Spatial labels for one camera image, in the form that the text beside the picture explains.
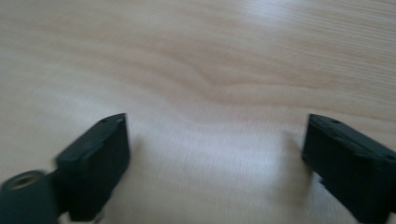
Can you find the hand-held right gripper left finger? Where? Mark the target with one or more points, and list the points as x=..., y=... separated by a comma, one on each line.
x=93, y=168

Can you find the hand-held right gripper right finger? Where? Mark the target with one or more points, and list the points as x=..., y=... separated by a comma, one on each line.
x=351, y=168

